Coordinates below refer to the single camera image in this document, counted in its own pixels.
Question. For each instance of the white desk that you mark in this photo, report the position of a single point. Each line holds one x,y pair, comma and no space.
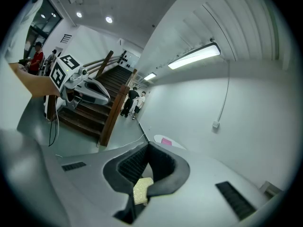
157,138

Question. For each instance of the person's left forearm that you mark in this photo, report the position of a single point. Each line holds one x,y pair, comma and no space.
35,84

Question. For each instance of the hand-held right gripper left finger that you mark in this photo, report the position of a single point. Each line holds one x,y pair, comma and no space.
90,185

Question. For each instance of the grey wall conduit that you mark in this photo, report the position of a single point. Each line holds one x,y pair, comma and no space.
226,89

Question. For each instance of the long ceiling lamp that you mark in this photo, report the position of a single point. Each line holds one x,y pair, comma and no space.
150,76
194,55

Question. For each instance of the grey wall junction box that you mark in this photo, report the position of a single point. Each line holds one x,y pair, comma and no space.
216,124

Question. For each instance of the person's white t-shirt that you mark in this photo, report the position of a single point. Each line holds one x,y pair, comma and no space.
19,37

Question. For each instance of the pink book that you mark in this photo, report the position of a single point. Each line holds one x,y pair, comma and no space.
166,141

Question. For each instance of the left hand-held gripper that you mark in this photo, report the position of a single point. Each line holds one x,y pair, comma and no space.
59,73

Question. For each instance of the white stool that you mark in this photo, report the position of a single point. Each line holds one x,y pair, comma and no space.
142,190

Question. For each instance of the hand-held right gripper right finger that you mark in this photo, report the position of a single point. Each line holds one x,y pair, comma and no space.
201,193

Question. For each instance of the round ceiling downlight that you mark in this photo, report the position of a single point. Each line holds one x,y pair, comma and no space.
53,14
109,19
79,14
42,15

